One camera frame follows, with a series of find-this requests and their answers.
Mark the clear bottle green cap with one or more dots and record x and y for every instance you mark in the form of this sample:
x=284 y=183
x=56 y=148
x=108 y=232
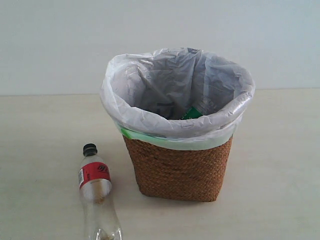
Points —
x=202 y=107

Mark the clear bottle red label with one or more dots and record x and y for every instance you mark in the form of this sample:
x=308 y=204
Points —
x=95 y=188

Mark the white plastic bin liner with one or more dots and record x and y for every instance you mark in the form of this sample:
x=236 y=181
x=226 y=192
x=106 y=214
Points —
x=146 y=95

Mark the woven brown wicker basket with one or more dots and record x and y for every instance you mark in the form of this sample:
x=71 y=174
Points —
x=182 y=175

